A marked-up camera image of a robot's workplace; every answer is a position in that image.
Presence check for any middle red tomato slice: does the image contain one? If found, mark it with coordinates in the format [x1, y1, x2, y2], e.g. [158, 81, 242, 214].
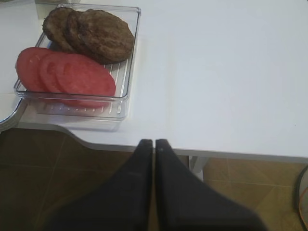
[38, 52, 67, 93]

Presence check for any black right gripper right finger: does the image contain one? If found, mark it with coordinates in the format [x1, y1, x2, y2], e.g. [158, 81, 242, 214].
[155, 139, 267, 231]

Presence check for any left red tomato slice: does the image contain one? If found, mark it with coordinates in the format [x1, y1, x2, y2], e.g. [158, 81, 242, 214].
[15, 47, 52, 92]

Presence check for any right red tomato slice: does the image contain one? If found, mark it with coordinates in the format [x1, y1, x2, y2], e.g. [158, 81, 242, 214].
[56, 54, 116, 97]

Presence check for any brown meat patty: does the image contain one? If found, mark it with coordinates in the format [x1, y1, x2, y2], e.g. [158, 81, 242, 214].
[77, 9, 134, 64]
[42, 7, 75, 53]
[64, 10, 104, 64]

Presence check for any left brown meat patty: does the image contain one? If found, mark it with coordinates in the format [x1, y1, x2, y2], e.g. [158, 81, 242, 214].
[42, 7, 75, 53]

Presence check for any right brown meat patty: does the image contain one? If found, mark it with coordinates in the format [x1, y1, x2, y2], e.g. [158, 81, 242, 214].
[77, 9, 134, 64]

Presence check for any white serving tray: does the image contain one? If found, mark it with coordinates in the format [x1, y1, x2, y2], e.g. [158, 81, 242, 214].
[0, 11, 40, 132]

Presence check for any clear patty and tomato box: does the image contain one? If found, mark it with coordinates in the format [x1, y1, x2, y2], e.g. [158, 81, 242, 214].
[14, 3, 141, 119]

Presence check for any red tomato slice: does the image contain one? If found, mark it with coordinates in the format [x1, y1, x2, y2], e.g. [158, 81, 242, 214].
[38, 52, 67, 93]
[56, 54, 116, 97]
[15, 47, 52, 92]

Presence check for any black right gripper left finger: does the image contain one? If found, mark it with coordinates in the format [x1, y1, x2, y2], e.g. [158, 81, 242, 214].
[45, 140, 153, 231]

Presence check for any round dark object on floor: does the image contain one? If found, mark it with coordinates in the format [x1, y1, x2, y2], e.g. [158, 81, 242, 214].
[293, 166, 308, 231]

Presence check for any middle brown meat patty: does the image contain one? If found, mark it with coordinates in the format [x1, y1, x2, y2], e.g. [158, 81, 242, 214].
[64, 10, 104, 64]

